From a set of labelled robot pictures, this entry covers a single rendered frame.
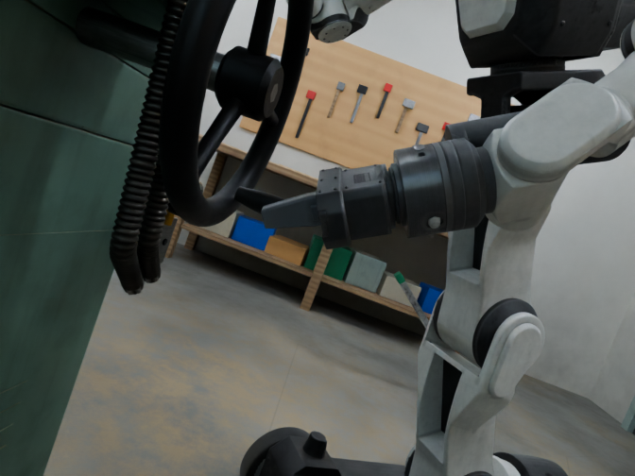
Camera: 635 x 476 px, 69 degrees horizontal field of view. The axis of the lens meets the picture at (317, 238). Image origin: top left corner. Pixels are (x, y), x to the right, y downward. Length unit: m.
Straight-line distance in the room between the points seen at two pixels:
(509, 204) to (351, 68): 3.44
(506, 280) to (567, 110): 0.47
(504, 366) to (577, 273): 3.40
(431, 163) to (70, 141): 0.38
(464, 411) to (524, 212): 0.50
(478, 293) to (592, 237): 3.43
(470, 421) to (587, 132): 0.62
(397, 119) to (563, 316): 2.06
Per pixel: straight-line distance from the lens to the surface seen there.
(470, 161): 0.44
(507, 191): 0.45
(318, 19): 1.11
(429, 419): 1.04
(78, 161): 0.60
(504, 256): 0.86
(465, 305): 0.89
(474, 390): 0.89
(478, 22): 0.87
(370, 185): 0.43
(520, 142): 0.44
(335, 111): 3.79
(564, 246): 4.17
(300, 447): 1.12
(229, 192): 0.51
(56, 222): 0.60
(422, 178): 0.43
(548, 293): 4.17
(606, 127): 0.47
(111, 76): 0.60
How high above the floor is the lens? 0.73
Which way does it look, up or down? 4 degrees down
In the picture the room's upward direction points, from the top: 21 degrees clockwise
